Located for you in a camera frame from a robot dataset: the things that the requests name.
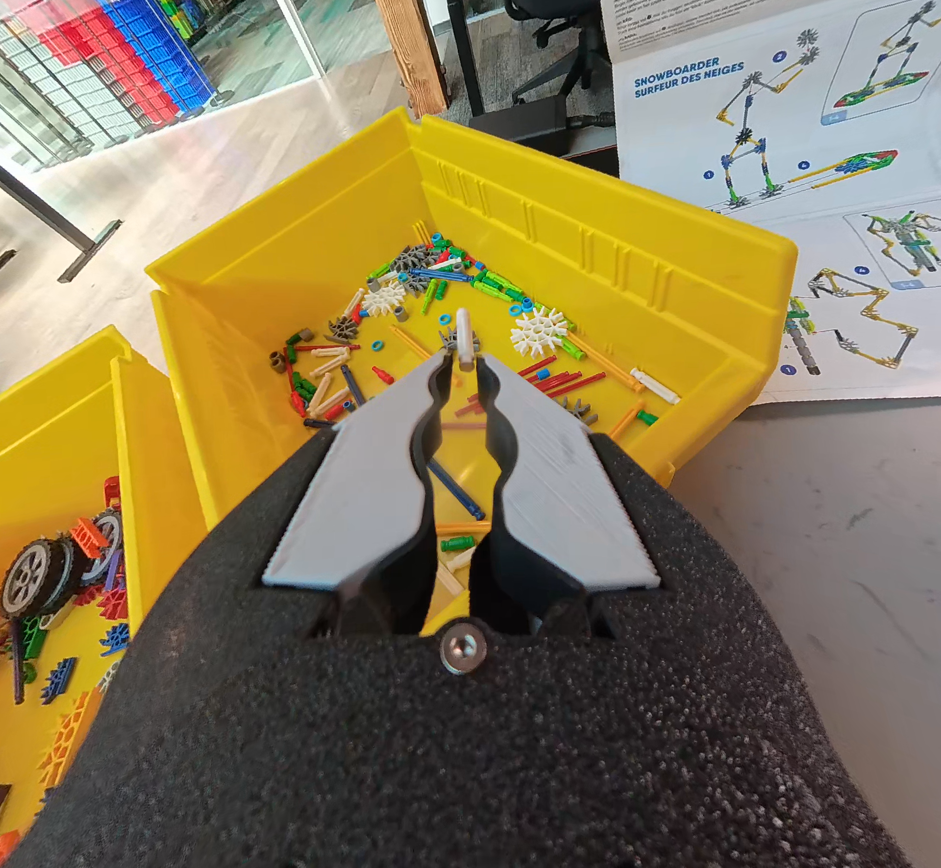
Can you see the black toy tyre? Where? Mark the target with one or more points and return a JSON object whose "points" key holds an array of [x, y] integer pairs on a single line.
{"points": [[37, 577], [106, 538]]}

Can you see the pile of small building parts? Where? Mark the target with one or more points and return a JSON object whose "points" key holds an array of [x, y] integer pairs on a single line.
{"points": [[383, 295]]}

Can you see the white building instruction sheet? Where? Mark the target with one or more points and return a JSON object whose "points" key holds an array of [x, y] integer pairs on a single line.
{"points": [[765, 75]]}

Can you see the yellow plastic bin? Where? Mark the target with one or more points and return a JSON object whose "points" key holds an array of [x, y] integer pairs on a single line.
{"points": [[44, 427], [588, 236]]}

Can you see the black table foot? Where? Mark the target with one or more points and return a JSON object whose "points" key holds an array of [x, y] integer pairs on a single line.
{"points": [[66, 229]]}

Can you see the wooden pillar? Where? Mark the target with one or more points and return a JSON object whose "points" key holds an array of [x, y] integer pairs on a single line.
{"points": [[397, 1]]}

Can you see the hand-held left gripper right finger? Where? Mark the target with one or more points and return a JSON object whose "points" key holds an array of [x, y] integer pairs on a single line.
{"points": [[581, 516]]}

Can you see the white toy rod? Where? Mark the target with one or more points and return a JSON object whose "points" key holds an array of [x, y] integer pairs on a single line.
{"points": [[465, 336]]}

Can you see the pile of orange blue connectors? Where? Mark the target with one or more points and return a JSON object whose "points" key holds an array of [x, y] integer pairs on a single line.
{"points": [[74, 721]]}

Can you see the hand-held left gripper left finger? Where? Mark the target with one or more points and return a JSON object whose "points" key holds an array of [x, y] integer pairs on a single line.
{"points": [[346, 516]]}

